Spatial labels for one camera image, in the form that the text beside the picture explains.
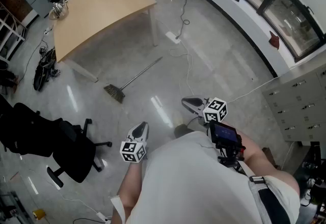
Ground small yellow object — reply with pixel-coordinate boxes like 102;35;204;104
32;209;46;220

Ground brown box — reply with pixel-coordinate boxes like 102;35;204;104
262;146;276;167

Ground person's right forearm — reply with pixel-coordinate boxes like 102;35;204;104
238;131;301;201

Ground pile of black equipment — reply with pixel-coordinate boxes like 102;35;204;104
33;46;62;91

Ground black office chair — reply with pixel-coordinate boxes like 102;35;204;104
0;94;113;188

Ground dark equipment clutter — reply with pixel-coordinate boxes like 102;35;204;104
292;141;326;218

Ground grey broom with metal handle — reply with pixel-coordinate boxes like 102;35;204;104
103;56;164;104

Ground light wooden table white legs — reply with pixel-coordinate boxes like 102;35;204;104
52;0;158;83

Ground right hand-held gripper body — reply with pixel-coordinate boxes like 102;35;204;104
197;96;228;127

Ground glass kettle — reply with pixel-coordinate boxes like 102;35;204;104
48;0;69;20

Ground white shelf rack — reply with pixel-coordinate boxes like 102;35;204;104
0;1;29;62

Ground grey metal drawer cabinet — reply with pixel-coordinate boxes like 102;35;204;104
262;64;326;144

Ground person's white shirt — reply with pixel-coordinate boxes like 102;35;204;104
124;130;301;224

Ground red cloth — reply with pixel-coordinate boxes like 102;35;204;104
268;31;281;49

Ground person's left forearm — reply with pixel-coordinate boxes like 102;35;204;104
117;162;144;221

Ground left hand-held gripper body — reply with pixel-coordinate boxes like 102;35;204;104
120;134;149;165

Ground black waist-mounted monitor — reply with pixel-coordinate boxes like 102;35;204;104
208;120;247;167

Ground grey and black shoulder strap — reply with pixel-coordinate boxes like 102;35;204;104
248;175;291;224

